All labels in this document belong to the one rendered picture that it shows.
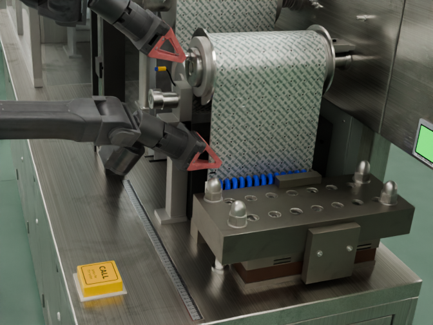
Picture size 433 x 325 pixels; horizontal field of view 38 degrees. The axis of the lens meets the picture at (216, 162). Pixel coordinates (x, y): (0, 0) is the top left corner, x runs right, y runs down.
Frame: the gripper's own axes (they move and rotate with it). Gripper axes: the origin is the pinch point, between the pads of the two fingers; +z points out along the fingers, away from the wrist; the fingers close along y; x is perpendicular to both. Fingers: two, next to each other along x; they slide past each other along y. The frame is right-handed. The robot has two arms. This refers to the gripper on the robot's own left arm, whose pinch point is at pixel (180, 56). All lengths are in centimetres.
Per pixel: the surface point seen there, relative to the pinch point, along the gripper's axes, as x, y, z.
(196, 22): 7.0, -17.0, 5.6
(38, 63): -35, -94, 4
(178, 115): -9.5, -0.4, 7.8
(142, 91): -20, -70, 28
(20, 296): -121, -102, 54
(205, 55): 3.2, 5.2, 1.6
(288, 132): 1.4, 6.9, 25.9
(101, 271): -38.5, 17.2, 6.0
